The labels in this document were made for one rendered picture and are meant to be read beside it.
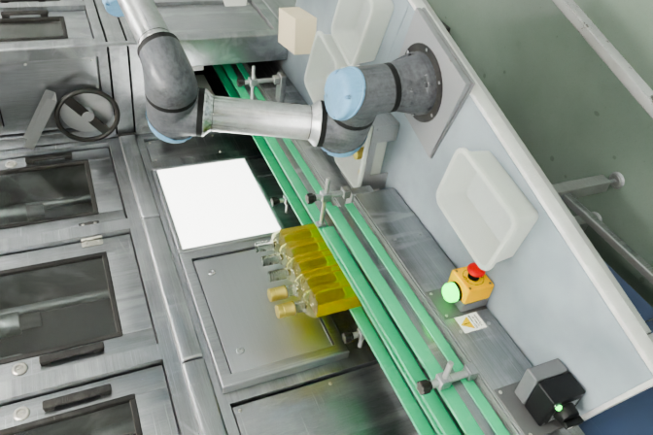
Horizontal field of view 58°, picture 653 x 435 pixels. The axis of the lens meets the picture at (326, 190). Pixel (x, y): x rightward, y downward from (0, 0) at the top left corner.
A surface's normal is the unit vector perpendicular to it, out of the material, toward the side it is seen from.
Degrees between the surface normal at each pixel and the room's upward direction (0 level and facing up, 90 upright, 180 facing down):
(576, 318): 0
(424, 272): 90
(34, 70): 90
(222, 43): 90
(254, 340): 90
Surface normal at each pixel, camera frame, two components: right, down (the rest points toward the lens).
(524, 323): -0.91, 0.15
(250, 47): 0.39, 0.61
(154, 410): 0.13, -0.78
